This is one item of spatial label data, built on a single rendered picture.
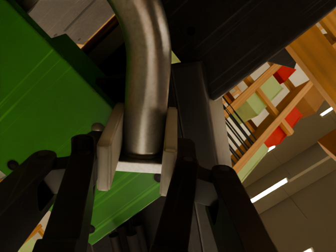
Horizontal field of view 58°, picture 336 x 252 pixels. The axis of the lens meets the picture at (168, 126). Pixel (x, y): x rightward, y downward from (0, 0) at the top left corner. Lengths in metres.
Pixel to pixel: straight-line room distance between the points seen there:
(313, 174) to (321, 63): 6.89
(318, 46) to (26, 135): 0.88
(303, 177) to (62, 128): 7.65
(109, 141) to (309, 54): 0.89
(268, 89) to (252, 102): 0.33
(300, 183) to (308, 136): 2.23
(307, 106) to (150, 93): 4.08
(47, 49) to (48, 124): 0.06
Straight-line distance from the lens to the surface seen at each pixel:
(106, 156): 0.17
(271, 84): 3.85
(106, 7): 0.88
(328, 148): 0.75
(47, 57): 0.24
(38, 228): 6.82
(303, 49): 1.01
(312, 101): 4.30
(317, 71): 1.02
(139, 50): 0.19
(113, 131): 0.18
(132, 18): 0.19
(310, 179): 7.88
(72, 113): 0.25
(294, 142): 9.71
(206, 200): 0.16
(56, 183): 0.16
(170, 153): 0.16
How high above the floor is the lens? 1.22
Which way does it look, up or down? 2 degrees up
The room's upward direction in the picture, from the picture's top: 141 degrees clockwise
